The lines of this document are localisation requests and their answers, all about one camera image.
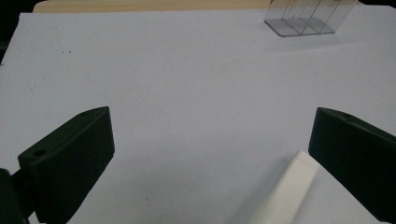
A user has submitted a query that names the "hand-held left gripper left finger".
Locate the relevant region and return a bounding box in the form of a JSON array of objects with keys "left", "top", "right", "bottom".
[{"left": 17, "top": 105, "right": 116, "bottom": 224}]

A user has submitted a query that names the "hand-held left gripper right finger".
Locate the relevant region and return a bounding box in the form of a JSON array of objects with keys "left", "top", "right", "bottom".
[{"left": 308, "top": 106, "right": 396, "bottom": 224}]

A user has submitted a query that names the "white plastic tube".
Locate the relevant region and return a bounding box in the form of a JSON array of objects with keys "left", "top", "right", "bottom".
[{"left": 247, "top": 150, "right": 321, "bottom": 224}]

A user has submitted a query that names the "clear acrylic divider rack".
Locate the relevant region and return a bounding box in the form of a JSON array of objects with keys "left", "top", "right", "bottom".
[{"left": 263, "top": 0, "right": 359, "bottom": 37}]

